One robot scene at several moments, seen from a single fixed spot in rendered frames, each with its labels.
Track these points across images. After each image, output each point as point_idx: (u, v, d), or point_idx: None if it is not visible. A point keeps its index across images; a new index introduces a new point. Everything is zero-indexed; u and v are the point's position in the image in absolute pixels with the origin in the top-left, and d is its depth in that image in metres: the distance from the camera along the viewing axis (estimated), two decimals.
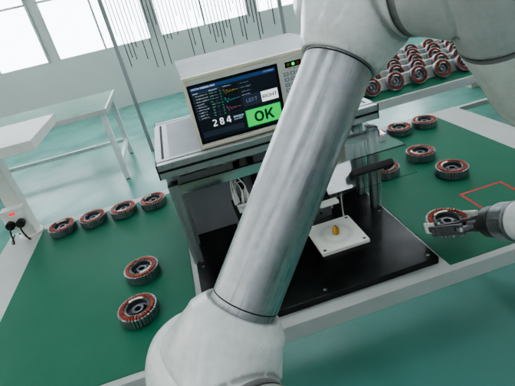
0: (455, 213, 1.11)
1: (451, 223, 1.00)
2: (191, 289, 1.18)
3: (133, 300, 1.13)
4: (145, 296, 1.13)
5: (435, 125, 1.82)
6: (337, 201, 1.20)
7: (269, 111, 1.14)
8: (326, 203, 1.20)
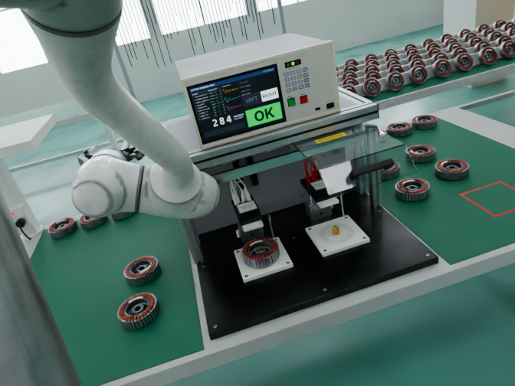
0: (420, 182, 1.37)
1: (92, 155, 1.01)
2: (191, 289, 1.18)
3: (133, 300, 1.13)
4: (145, 296, 1.13)
5: (435, 125, 1.82)
6: (337, 201, 1.20)
7: (269, 111, 1.14)
8: (326, 203, 1.20)
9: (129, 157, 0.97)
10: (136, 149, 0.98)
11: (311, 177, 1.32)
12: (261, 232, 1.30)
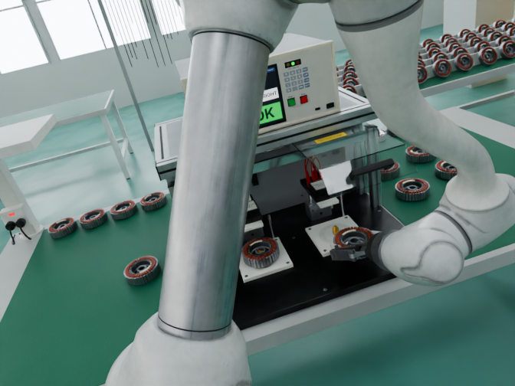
0: (420, 182, 1.37)
1: (348, 246, 0.97)
2: None
3: (346, 233, 1.09)
4: (359, 230, 1.09)
5: None
6: (337, 201, 1.20)
7: (269, 111, 1.14)
8: (326, 203, 1.20)
9: None
10: None
11: (311, 177, 1.32)
12: (261, 232, 1.30)
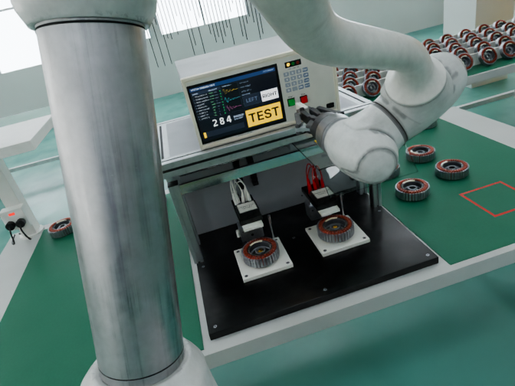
0: (420, 182, 1.37)
1: (305, 115, 0.98)
2: (191, 289, 1.18)
3: (329, 220, 1.23)
4: (340, 217, 1.23)
5: (435, 125, 1.82)
6: (338, 209, 1.21)
7: (269, 111, 1.14)
8: (326, 211, 1.21)
9: None
10: (337, 112, 0.95)
11: (313, 184, 1.34)
12: (261, 232, 1.30)
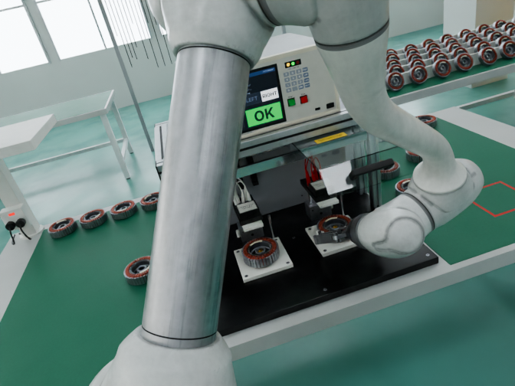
0: None
1: (331, 231, 1.06)
2: None
3: (329, 220, 1.23)
4: (340, 217, 1.23)
5: (435, 125, 1.82)
6: (337, 201, 1.20)
7: (269, 111, 1.14)
8: (326, 203, 1.20)
9: None
10: None
11: (311, 177, 1.32)
12: (261, 232, 1.30)
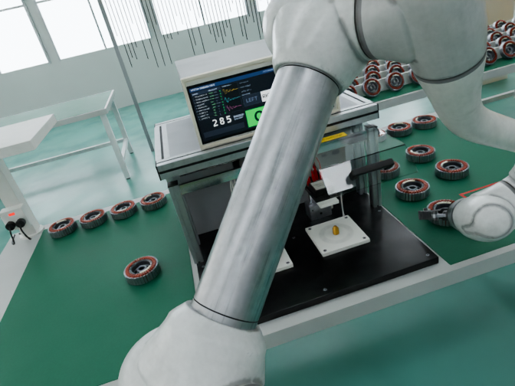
0: (420, 182, 1.37)
1: (434, 210, 1.13)
2: (191, 289, 1.18)
3: (441, 203, 1.24)
4: (454, 202, 1.22)
5: (435, 125, 1.82)
6: (337, 201, 1.20)
7: None
8: (326, 203, 1.20)
9: None
10: None
11: (311, 177, 1.32)
12: None
